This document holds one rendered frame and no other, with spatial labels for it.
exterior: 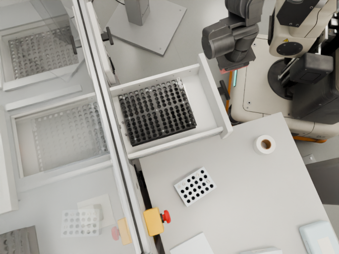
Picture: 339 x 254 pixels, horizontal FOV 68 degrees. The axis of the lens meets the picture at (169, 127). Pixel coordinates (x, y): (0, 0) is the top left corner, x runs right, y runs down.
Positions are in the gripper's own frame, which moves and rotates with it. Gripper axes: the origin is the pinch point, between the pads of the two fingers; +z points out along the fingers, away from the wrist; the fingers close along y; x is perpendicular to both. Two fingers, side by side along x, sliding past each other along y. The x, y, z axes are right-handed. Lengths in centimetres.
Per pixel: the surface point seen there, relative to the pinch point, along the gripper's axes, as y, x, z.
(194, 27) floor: -31, -84, 99
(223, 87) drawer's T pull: -0.2, 2.2, 8.5
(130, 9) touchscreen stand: 14, -98, 81
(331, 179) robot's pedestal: -49, 46, 52
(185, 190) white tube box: 21.5, 30.2, 20.3
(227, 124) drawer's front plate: 3.5, 14.9, 6.9
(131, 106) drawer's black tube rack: 30.8, -1.0, 10.1
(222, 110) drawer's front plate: 3.4, 10.0, 6.9
